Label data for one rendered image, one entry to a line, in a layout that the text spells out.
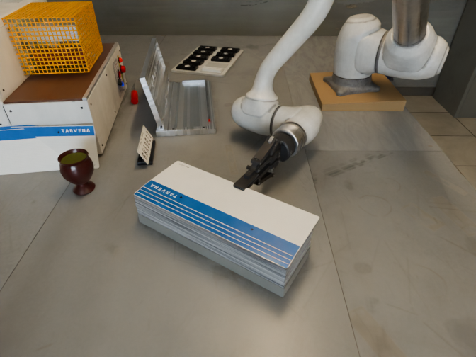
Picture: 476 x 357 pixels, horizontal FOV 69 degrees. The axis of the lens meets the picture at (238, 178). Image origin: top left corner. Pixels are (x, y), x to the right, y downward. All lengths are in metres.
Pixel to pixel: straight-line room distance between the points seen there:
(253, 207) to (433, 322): 0.41
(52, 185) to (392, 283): 0.91
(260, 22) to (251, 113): 2.51
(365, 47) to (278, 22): 2.19
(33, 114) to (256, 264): 0.78
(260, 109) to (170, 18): 2.61
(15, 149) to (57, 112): 0.17
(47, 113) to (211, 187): 0.56
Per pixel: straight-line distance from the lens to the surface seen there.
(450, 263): 0.91
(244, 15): 3.53
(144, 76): 1.16
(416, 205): 1.03
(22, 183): 1.16
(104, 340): 0.73
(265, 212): 0.76
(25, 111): 1.17
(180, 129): 1.22
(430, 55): 1.40
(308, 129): 1.02
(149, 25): 3.66
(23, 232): 0.99
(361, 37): 1.44
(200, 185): 0.83
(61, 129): 1.14
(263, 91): 1.09
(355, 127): 1.33
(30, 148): 1.19
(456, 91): 3.87
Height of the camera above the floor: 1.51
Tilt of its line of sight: 37 degrees down
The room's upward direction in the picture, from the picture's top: straight up
